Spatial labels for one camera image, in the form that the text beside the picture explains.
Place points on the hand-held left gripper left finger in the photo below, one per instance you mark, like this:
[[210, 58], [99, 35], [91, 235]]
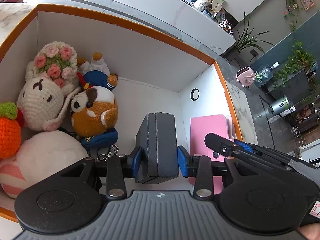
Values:
[[138, 158]]

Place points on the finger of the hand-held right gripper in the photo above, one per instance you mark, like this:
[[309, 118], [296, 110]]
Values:
[[222, 146], [241, 145]]

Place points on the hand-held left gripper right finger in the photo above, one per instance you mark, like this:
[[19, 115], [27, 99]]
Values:
[[183, 162]]

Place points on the pink box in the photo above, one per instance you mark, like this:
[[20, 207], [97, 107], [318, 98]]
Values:
[[207, 127]]

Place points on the black hexagonal box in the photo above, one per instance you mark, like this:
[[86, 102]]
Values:
[[160, 145]]

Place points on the brown dog plush navy suit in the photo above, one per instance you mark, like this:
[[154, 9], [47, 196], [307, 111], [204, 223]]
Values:
[[92, 120]]

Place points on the white and pink striped plush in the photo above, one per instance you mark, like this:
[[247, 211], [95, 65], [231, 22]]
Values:
[[50, 152]]

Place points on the orange cardboard box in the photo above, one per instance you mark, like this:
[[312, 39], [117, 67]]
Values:
[[150, 55]]

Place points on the white crochet bunny with flowers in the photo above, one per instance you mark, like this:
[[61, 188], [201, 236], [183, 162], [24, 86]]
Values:
[[40, 97]]

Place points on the orange crochet carrot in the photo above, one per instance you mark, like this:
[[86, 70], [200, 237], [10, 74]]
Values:
[[10, 135]]

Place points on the person's right hand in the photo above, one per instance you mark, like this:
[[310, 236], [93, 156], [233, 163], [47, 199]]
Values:
[[311, 233]]

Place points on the silver trash can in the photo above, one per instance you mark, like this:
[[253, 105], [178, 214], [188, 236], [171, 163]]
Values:
[[280, 107]]

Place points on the pink fan heater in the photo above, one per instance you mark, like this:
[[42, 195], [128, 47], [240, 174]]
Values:
[[245, 77]]

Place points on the blue water jug with pump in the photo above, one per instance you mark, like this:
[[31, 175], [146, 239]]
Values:
[[265, 73]]

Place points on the dark grey sideboard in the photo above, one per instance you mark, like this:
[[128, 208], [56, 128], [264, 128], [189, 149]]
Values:
[[290, 85]]

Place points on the green trailing pothos plant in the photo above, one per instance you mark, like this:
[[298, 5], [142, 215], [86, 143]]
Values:
[[297, 63]]

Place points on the long-leaf potted plant black pot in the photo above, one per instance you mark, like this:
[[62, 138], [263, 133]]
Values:
[[246, 38]]

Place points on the black and white cow figurine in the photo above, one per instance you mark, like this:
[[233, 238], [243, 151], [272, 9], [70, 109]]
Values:
[[226, 27]]

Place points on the wooden fan-shaped ornament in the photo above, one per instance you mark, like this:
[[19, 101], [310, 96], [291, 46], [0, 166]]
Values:
[[216, 5]]

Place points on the hanging vine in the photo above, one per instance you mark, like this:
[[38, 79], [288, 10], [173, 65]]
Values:
[[291, 7]]

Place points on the white marble tv cabinet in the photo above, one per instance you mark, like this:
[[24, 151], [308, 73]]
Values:
[[162, 12]]

